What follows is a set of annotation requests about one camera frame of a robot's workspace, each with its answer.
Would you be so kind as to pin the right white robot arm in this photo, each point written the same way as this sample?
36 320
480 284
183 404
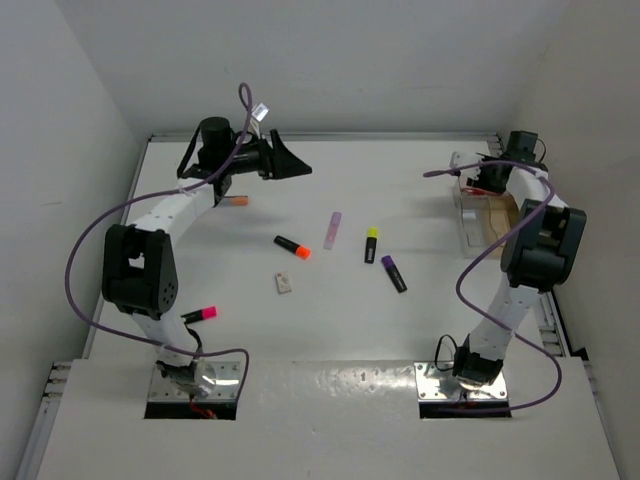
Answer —
539 253

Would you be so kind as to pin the orange clear highlighter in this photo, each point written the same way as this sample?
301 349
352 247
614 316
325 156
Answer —
235 201

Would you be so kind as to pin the clear acrylic container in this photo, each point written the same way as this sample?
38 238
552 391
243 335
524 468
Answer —
482 220

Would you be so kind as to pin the white eraser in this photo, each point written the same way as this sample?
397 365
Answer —
283 283

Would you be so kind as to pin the purple black highlighter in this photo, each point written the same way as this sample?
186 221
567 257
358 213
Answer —
394 274

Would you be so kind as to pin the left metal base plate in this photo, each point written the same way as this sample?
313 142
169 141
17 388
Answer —
207 381

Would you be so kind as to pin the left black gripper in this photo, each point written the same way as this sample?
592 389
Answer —
276 162

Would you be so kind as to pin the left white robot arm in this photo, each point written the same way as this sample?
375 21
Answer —
139 270

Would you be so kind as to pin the yellow black highlighter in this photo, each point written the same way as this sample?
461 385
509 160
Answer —
371 245

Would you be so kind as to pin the pink translucent highlighter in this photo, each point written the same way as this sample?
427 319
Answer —
332 230

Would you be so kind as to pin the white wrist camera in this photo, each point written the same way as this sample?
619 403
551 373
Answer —
466 163
258 114

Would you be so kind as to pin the red gel pen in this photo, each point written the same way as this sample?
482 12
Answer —
475 191

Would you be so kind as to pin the metal base plate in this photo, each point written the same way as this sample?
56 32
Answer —
207 381
434 386

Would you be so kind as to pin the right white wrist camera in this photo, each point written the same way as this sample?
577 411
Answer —
466 163

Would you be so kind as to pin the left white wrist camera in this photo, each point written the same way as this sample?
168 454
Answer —
258 114

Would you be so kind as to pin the orange black highlighter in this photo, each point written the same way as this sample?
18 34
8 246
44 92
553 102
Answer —
292 247

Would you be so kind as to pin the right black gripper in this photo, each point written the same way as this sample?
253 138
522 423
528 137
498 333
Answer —
480 182

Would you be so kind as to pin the pink black highlighter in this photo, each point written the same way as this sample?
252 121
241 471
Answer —
200 315

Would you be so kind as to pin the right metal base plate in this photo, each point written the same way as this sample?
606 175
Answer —
434 386

